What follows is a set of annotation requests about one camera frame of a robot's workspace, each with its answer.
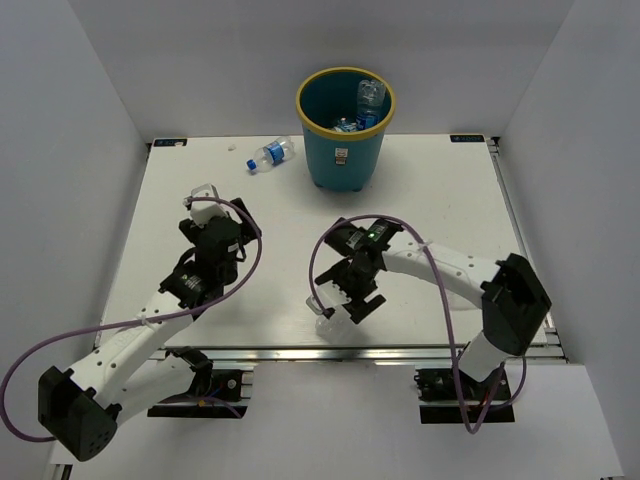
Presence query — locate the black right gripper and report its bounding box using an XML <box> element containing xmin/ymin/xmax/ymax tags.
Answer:
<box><xmin>315</xmin><ymin>259</ymin><xmax>385</xmax><ymax>325</ymax></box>

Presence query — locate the clear unlabeled plastic bottle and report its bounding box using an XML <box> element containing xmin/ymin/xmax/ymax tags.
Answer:
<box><xmin>315</xmin><ymin>307</ymin><xmax>357</xmax><ymax>345</ymax></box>

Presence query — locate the small blue-cap water bottle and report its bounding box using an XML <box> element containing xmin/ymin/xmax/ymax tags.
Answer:
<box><xmin>246</xmin><ymin>136</ymin><xmax>296</xmax><ymax>174</ymax></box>

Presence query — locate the blue label plastic bottle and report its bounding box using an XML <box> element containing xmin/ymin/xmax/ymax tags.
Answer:
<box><xmin>356</xmin><ymin>79</ymin><xmax>386</xmax><ymax>131</ymax></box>

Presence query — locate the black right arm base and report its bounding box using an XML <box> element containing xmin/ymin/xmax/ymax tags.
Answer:
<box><xmin>414</xmin><ymin>368</ymin><xmax>515</xmax><ymax>425</ymax></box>

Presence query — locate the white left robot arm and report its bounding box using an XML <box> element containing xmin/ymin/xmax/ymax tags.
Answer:
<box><xmin>38</xmin><ymin>195</ymin><xmax>259</xmax><ymax>462</ymax></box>

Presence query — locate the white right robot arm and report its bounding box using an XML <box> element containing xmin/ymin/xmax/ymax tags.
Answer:
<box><xmin>306</xmin><ymin>215</ymin><xmax>552</xmax><ymax>399</ymax></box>

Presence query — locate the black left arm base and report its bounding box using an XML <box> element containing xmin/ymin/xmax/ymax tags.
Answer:
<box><xmin>147</xmin><ymin>347</ymin><xmax>252</xmax><ymax>420</ymax></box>

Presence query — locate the teal plastic bin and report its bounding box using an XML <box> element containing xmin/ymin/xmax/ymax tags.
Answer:
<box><xmin>295</xmin><ymin>66</ymin><xmax>396</xmax><ymax>192</ymax></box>

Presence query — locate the black corner label sticker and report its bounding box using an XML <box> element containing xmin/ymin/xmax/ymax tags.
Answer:
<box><xmin>152</xmin><ymin>138</ymin><xmax>188</xmax><ymax>148</ymax></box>

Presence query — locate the right black corner sticker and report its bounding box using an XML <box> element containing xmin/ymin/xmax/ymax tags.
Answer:
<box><xmin>449</xmin><ymin>134</ymin><xmax>485</xmax><ymax>143</ymax></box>

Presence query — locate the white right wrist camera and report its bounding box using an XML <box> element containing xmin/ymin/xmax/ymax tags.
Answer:
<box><xmin>305</xmin><ymin>281</ymin><xmax>351</xmax><ymax>318</ymax></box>

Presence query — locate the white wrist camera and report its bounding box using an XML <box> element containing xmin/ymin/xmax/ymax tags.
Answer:
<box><xmin>305</xmin><ymin>281</ymin><xmax>351</xmax><ymax>318</ymax></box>
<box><xmin>183</xmin><ymin>183</ymin><xmax>228</xmax><ymax>228</ymax></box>

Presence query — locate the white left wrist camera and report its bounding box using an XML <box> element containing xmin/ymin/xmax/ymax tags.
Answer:
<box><xmin>183</xmin><ymin>183</ymin><xmax>228</xmax><ymax>228</ymax></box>

